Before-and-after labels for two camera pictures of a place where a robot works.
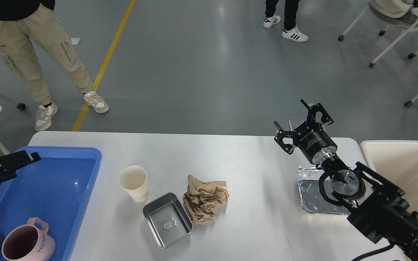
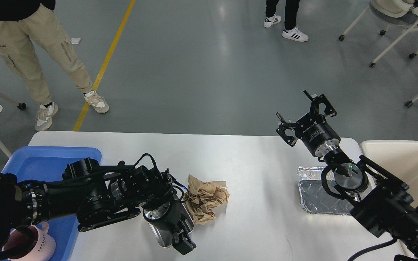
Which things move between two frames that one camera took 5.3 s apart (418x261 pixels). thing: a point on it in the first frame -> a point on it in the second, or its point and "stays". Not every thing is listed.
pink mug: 26,243 stays
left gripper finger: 17,159 -> 167,216
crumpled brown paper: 201,199 stays
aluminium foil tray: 311,199 stays
